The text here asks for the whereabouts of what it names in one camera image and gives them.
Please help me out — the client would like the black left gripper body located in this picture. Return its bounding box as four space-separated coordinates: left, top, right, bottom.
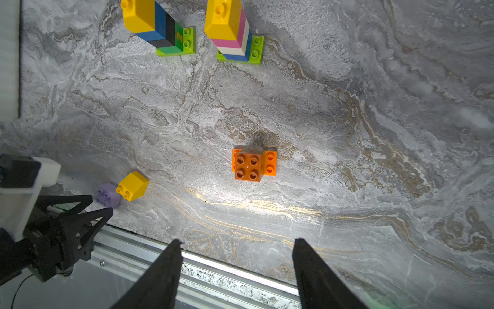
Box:
24 217 93 282

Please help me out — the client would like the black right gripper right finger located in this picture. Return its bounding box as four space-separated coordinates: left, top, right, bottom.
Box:
292 238 367 309

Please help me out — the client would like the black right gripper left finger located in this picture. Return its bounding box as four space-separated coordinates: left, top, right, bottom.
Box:
112 239 183 308

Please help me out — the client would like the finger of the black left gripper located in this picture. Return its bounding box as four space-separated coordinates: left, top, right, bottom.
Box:
57 208 113 251
36 195 93 216

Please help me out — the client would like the purple square lego brick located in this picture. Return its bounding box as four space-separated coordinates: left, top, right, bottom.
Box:
96 183 122 208

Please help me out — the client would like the orange long lego brick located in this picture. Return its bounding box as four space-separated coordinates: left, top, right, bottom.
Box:
232 148 277 176

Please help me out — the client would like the brown square lego brick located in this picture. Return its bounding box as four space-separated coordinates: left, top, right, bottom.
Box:
234 151 263 182

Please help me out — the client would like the black square lego brick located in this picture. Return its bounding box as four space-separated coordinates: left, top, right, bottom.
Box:
149 14 175 48

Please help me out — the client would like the yellow small lego brick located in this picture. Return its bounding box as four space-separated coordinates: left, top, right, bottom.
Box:
120 0 156 33

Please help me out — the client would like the lime long base lego brick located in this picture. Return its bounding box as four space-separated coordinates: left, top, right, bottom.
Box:
156 27 196 57

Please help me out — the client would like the blue square lego brick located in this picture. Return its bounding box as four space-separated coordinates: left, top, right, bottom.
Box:
136 2 167 42
223 32 252 62

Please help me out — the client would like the cream small lego brick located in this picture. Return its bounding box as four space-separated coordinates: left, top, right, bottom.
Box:
214 22 250 55

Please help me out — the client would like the pink square lego brick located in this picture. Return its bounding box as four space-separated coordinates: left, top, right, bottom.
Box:
212 10 246 48

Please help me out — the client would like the dark green square lego brick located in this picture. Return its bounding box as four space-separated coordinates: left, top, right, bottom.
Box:
158 22 184 54

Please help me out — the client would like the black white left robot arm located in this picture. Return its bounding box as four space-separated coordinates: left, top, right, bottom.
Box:
1 195 113 285

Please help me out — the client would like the yellow sloped lego brick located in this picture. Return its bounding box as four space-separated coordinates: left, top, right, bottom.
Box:
116 171 149 202

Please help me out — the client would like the brown translucent tool case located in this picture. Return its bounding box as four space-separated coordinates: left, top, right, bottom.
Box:
0 0 21 122

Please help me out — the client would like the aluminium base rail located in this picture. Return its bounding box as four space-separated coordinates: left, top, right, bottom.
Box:
1 225 301 308

